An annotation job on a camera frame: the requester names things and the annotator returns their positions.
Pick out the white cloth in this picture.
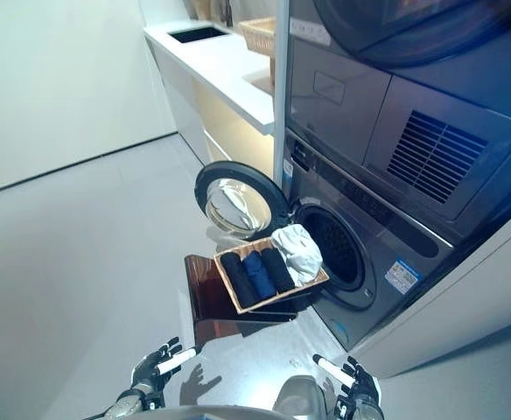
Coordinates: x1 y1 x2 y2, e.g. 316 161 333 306
270 223 324 284

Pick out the black sink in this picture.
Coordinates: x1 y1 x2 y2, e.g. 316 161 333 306
166 25 230 44

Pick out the silver robot torso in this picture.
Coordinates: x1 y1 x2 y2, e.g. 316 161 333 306
139 374 331 420

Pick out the wicker laundry basket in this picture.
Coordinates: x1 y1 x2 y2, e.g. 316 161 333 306
213 236 330 315

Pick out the white side cabinet panel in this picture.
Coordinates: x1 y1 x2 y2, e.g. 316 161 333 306
350 187 511 380

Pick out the round washing machine door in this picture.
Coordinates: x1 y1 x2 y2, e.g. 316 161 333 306
194 160 295 242

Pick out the white counter cabinet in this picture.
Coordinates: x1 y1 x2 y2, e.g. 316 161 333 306
143 24 277 172

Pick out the wicker tray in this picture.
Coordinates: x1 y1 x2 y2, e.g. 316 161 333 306
238 17 277 53

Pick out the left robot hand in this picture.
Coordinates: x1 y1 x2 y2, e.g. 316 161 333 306
130 336 199 402

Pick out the blue energy label sticker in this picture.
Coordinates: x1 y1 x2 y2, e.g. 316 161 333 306
385 257 423 290

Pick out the white vertical cabinet panel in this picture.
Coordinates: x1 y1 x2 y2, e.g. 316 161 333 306
272 0 290 185

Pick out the blue rolled cloth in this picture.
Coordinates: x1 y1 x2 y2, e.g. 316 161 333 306
242 250 279 302

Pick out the black rolled cloth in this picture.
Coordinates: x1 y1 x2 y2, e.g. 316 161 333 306
220 251 260 308
261 248 297 292

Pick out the grey dryer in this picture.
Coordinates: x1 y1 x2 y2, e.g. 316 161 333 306
284 0 511 246

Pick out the grey washing machine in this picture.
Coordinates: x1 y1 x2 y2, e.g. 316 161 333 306
280 126 456 352

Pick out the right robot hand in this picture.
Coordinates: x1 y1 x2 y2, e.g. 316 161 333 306
312 353 382 420

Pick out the brown glossy stool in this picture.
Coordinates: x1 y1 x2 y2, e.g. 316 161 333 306
183 255 312 347

